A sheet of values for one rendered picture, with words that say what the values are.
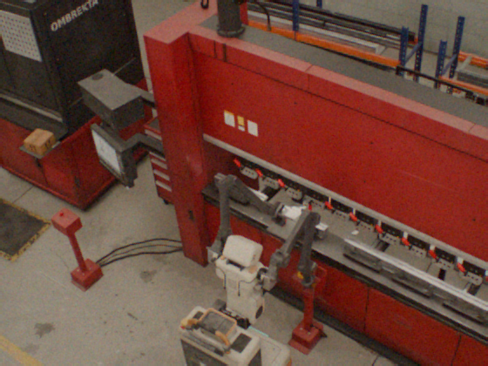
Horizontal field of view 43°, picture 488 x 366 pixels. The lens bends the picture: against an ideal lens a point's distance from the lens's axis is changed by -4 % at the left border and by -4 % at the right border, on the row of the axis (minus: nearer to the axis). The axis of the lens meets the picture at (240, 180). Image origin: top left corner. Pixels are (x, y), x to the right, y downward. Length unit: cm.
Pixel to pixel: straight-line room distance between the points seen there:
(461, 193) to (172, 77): 207
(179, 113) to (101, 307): 198
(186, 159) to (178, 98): 57
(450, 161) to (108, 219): 376
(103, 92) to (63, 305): 211
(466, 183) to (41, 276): 396
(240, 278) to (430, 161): 140
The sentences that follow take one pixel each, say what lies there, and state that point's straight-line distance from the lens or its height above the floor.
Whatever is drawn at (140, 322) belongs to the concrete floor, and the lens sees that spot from 557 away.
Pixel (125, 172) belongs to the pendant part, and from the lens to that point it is 474.
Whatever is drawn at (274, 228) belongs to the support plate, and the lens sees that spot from 473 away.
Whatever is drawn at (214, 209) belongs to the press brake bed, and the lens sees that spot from 528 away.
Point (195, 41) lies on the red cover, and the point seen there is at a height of 224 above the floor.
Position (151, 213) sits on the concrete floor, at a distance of 640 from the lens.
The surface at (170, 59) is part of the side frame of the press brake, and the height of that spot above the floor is 217.
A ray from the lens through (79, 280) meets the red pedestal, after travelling 587.
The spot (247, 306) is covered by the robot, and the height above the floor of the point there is 85.
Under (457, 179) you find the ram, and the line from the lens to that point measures 380.
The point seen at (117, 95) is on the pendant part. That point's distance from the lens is 456.
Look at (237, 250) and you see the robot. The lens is 414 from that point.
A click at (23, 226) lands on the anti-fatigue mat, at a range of 668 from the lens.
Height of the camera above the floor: 444
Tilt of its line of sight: 42 degrees down
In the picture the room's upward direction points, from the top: 5 degrees counter-clockwise
